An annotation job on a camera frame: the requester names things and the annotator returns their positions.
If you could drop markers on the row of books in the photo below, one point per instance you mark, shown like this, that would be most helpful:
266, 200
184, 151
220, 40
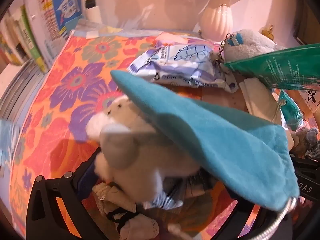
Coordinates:
22, 37

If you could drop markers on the grey-brown curly plush toy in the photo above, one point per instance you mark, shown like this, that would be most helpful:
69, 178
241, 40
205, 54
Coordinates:
303, 140

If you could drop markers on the floral orange tablecloth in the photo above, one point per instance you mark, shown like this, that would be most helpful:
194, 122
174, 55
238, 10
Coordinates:
75, 85

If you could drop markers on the white packet black ink print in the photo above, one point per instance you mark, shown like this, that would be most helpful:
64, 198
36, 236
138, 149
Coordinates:
311, 100

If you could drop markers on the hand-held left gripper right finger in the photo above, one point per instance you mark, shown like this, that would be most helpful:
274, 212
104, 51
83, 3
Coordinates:
243, 222

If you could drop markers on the small amber trinket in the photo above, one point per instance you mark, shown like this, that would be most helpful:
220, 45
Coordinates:
267, 30

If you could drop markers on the beige and white plush toy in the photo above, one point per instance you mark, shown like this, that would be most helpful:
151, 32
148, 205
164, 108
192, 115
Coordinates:
140, 155

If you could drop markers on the white and blue packet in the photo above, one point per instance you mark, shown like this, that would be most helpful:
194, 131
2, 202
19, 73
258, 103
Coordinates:
180, 65

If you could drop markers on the small teal pouch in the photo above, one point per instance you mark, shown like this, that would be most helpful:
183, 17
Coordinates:
290, 110

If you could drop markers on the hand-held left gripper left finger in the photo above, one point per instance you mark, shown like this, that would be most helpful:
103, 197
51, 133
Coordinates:
88, 176

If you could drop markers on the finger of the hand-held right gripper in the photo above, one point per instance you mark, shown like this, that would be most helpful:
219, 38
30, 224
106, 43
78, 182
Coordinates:
307, 167

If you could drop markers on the green foil packet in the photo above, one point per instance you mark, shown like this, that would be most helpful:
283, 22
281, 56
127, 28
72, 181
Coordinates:
280, 67

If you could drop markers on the grey plush toy blue stripes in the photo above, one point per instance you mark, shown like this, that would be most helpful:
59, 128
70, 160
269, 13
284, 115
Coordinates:
252, 45

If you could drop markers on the white ribbed vase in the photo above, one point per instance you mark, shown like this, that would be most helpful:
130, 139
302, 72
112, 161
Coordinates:
216, 22

